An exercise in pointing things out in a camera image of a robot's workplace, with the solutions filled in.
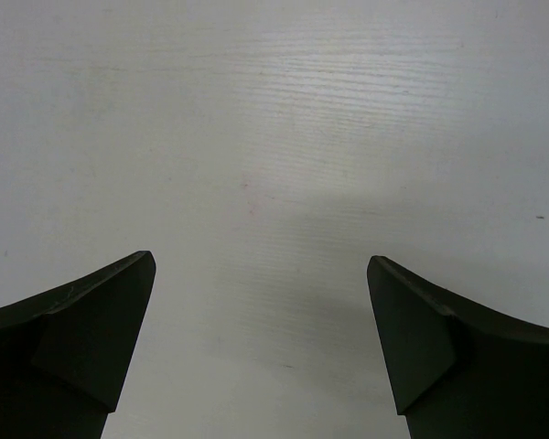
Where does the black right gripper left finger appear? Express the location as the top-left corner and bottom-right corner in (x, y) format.
(0, 251), (155, 438)

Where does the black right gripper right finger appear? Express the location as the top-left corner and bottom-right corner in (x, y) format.
(367, 256), (549, 438)

